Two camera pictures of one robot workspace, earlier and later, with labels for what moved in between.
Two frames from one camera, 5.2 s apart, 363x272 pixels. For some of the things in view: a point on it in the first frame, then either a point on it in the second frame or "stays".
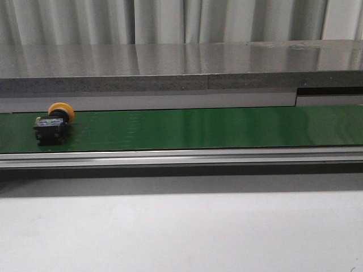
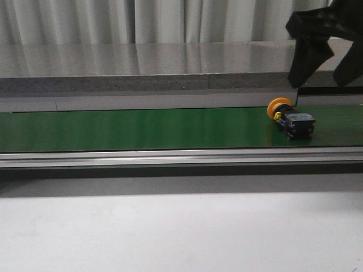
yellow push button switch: (50, 130) -> (297, 124)
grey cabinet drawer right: (329, 96) stays
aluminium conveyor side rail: (183, 157) stays
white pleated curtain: (102, 22) stays
